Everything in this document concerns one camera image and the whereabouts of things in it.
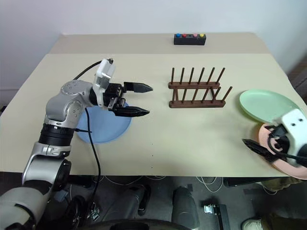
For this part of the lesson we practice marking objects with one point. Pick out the metal clamp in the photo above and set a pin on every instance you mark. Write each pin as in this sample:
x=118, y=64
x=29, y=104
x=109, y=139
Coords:
x=94, y=211

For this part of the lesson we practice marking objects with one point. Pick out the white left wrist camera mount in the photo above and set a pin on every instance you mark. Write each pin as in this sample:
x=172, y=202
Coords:
x=103, y=74

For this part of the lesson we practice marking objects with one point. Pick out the white sneaker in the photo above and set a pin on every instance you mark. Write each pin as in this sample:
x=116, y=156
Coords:
x=251, y=224

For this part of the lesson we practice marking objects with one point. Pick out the black button box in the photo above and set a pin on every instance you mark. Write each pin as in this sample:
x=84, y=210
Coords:
x=189, y=42

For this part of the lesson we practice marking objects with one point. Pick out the small blue connector box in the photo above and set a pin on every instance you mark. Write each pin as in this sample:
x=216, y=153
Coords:
x=60, y=195

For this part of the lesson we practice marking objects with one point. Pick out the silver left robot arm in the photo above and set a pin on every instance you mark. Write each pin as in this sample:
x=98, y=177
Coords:
x=69, y=103

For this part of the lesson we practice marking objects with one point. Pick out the wooden dish rack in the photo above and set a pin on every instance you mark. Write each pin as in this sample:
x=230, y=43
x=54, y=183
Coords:
x=196, y=104

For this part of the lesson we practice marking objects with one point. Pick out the green plate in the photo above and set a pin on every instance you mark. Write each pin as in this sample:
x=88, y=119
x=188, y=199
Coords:
x=261, y=103

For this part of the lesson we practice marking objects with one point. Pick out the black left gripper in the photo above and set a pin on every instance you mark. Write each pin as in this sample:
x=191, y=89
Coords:
x=115, y=95

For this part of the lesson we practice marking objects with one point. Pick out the dark ribbed panel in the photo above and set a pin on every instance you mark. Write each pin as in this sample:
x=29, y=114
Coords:
x=298, y=76

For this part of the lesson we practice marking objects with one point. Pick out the black plate with metal bracket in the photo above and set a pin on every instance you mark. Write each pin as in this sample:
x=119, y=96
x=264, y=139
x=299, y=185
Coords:
x=220, y=215

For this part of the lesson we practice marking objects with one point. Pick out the dark rounded grey shape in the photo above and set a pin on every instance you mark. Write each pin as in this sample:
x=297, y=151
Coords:
x=134, y=198
x=184, y=206

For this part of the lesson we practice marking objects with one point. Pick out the blue plate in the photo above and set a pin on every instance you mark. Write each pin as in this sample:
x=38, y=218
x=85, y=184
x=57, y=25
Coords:
x=108, y=129

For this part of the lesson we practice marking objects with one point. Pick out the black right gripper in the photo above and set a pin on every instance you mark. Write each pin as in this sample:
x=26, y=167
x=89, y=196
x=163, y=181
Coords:
x=281, y=139

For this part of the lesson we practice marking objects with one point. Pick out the pink plate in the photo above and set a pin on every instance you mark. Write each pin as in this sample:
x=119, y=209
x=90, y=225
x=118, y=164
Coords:
x=287, y=172

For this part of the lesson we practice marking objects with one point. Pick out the black table frame bar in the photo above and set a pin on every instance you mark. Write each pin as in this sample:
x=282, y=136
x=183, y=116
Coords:
x=242, y=182
x=81, y=181

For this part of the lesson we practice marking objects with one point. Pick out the olive trouser leg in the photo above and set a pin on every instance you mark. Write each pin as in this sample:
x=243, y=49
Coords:
x=283, y=221
x=283, y=183

